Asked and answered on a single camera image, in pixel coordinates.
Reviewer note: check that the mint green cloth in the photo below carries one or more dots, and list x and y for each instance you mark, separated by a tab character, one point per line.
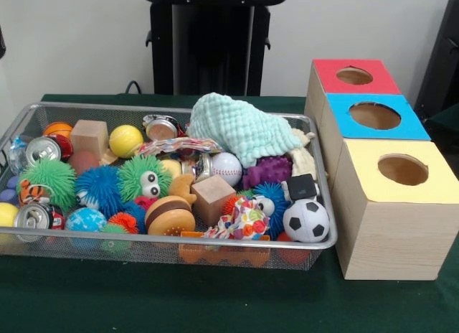
240	128

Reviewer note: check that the small colourful fabric toy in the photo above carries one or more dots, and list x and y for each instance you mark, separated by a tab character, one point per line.
247	222

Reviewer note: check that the small wooden block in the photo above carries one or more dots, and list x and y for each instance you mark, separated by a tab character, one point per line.
90	138
213	200

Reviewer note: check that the clear mesh bin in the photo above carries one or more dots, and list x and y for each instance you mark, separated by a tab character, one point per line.
315	254

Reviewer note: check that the wooden box with three holes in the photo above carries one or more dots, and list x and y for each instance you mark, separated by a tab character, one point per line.
387	232

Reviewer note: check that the small white baseball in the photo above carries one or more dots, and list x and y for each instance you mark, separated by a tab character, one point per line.
228	169

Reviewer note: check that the brown burger toy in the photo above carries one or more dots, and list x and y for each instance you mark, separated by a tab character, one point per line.
171	217

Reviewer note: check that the green spiky ball with eyes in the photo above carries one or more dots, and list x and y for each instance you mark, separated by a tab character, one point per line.
136	174

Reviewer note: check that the small soccer ball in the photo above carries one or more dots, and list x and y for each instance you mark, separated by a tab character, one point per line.
307	221

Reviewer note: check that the plain yellow ball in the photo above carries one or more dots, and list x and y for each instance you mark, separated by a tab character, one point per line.
126	141

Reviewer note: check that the large blue spiky ball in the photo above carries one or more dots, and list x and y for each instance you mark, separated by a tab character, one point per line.
100	189

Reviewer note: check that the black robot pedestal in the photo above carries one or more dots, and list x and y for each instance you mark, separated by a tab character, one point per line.
201	53

